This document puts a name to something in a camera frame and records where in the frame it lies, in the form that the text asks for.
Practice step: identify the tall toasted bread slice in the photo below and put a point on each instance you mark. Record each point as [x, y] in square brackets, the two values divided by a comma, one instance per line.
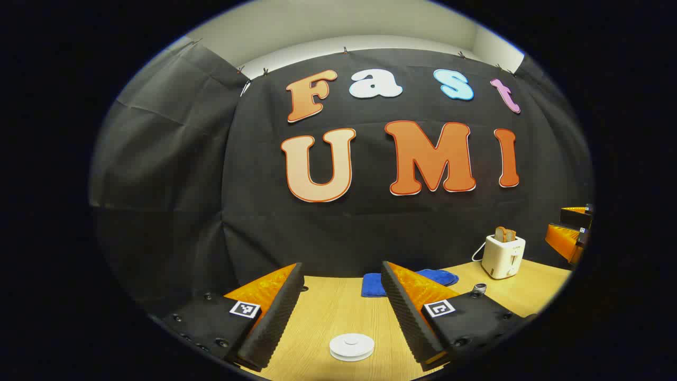
[500, 234]

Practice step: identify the short toasted bread slice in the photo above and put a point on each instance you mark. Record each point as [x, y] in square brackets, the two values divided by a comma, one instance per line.
[511, 236]

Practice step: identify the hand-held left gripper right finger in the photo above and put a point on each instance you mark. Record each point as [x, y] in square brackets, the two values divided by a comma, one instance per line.
[407, 323]

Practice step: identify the white teacup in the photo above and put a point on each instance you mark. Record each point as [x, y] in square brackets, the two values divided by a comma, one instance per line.
[333, 347]

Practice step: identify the white toaster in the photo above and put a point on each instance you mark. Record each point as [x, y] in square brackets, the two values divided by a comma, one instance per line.
[502, 259]

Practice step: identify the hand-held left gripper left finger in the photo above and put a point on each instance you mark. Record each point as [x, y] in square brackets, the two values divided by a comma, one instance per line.
[272, 323]

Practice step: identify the white teacup lid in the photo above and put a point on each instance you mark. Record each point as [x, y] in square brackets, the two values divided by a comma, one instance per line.
[351, 343]

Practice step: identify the silver water bottle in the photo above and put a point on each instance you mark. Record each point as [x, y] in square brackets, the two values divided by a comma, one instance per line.
[479, 288]

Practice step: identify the white saucer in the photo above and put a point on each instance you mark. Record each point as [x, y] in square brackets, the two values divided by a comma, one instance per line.
[351, 359]

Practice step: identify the blue cloth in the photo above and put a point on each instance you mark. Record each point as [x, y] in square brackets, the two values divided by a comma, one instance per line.
[373, 284]

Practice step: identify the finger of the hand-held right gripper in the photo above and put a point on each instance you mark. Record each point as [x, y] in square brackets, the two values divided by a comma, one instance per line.
[576, 218]
[563, 241]

